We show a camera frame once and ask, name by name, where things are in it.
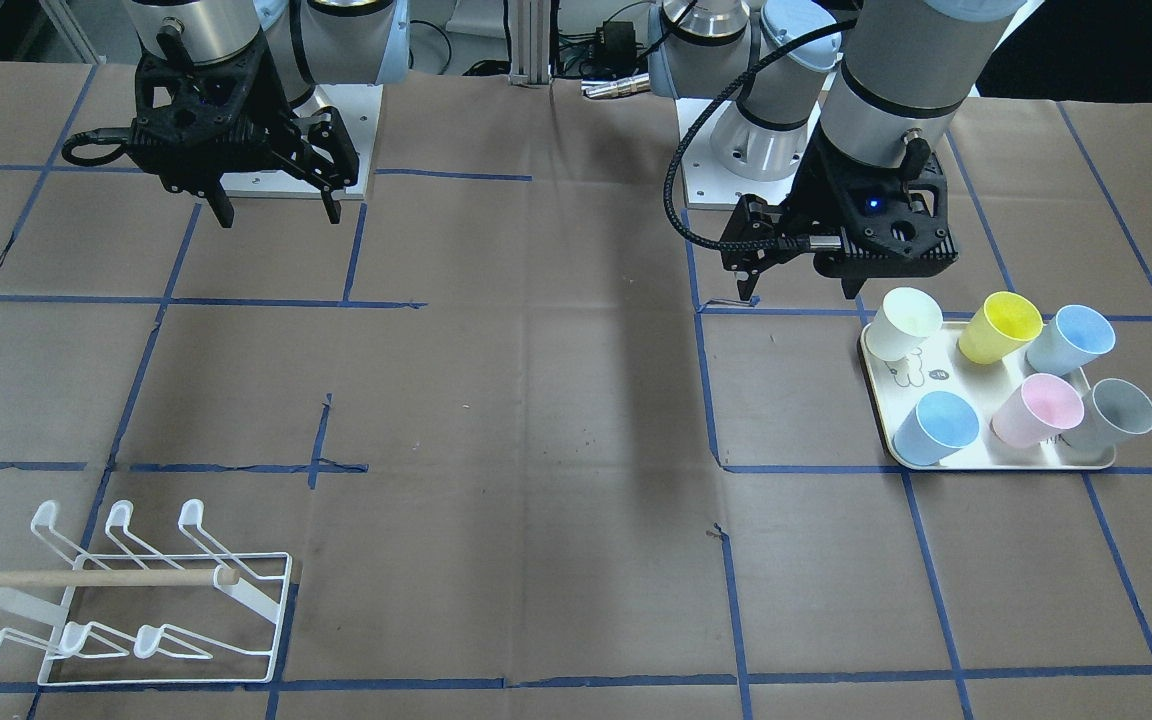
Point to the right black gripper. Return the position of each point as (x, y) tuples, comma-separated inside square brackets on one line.
[(271, 108)]

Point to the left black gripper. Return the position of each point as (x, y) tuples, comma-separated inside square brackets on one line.
[(812, 198)]

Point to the white plastic cup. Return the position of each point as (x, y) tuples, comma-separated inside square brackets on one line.
[(907, 317)]

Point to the light blue cup front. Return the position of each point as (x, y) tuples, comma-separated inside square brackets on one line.
[(940, 424)]

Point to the light blue cup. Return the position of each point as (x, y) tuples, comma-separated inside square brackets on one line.
[(940, 424), (1076, 335)]

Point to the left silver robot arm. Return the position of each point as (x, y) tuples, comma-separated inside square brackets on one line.
[(851, 110)]

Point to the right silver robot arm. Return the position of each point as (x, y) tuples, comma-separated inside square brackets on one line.
[(313, 43)]

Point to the yellow plastic cup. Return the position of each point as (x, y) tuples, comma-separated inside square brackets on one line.
[(1005, 322)]

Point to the pink plastic cup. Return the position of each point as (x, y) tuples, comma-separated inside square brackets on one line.
[(1043, 406)]

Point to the light blue cup rear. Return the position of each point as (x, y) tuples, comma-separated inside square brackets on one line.
[(1076, 335)]

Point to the grey plastic cup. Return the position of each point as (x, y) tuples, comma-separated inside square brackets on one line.
[(1114, 410)]

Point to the cream bunny tray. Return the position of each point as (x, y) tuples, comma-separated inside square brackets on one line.
[(937, 365)]

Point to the white wire cup rack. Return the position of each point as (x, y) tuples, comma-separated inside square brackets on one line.
[(129, 613)]

